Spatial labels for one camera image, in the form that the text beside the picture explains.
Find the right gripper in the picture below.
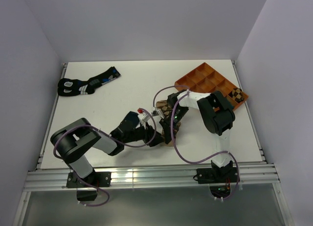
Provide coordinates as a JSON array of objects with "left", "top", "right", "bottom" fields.
[{"left": 159, "top": 106, "right": 189, "bottom": 144}]

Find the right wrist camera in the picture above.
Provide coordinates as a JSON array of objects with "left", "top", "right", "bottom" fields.
[{"left": 151, "top": 107, "right": 163, "bottom": 117}]

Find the orange compartment tray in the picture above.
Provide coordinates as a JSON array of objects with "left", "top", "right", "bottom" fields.
[{"left": 175, "top": 63, "right": 248, "bottom": 111}]

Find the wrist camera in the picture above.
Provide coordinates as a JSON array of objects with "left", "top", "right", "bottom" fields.
[
  {"left": 137, "top": 108, "right": 153, "bottom": 128},
  {"left": 151, "top": 107, "right": 163, "bottom": 117}
]

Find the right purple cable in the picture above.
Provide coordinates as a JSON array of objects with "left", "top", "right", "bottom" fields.
[{"left": 152, "top": 86, "right": 243, "bottom": 200}]

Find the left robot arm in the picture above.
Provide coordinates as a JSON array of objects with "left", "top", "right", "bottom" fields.
[{"left": 50, "top": 112, "right": 164, "bottom": 186}]

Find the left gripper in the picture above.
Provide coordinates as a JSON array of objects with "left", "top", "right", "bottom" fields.
[{"left": 123, "top": 121, "right": 165, "bottom": 147}]

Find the black sport sock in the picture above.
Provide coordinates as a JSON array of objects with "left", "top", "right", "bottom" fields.
[{"left": 57, "top": 67, "right": 121, "bottom": 97}]

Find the dark navy sock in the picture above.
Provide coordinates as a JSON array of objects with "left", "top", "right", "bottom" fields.
[{"left": 118, "top": 111, "right": 139, "bottom": 130}]

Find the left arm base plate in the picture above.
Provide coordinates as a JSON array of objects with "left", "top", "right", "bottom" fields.
[{"left": 66, "top": 172, "right": 111, "bottom": 188}]

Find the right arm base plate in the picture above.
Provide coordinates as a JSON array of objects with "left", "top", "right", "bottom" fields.
[{"left": 193, "top": 167, "right": 238, "bottom": 184}]

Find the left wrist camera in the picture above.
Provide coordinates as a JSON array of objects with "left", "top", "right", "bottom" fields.
[{"left": 137, "top": 108, "right": 153, "bottom": 128}]

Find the brown argyle sock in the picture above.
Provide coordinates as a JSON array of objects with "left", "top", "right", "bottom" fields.
[{"left": 156, "top": 100, "right": 174, "bottom": 147}]

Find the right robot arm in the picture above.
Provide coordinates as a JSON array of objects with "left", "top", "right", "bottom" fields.
[{"left": 159, "top": 90, "right": 237, "bottom": 182}]

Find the rolled argyle sock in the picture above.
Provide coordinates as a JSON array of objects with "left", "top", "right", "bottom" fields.
[{"left": 229, "top": 88, "right": 244, "bottom": 103}]

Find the aluminium rail frame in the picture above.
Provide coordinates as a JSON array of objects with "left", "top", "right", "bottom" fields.
[{"left": 14, "top": 60, "right": 294, "bottom": 226}]

